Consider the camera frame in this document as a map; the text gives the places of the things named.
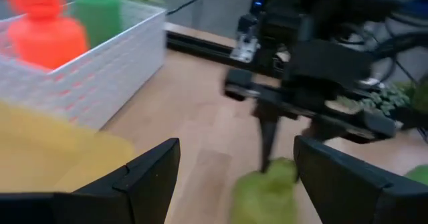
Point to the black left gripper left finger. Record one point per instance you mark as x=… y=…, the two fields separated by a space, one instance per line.
x=93 y=204

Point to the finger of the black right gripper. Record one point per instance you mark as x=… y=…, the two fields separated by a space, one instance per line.
x=267 y=133
x=317 y=133

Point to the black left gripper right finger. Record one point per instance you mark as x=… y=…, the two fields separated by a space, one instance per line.
x=361 y=200

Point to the yellow-green toy pear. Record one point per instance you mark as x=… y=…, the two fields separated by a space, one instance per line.
x=264 y=197

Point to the orange squeeze bottle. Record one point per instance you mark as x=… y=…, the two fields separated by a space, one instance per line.
x=47 y=40

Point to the green squeeze bottle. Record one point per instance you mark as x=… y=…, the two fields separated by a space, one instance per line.
x=97 y=16

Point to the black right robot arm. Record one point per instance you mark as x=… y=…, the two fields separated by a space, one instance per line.
x=317 y=3

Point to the small potted succulent plant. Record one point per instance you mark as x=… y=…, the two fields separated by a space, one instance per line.
x=388 y=98

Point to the yellow translucent plastic bin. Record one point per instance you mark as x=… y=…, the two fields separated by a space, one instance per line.
x=50 y=150

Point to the white perforated plastic basket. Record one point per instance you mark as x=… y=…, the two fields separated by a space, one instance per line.
x=117 y=70

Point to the black aluminium table frame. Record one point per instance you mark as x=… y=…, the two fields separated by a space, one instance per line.
x=200 y=48

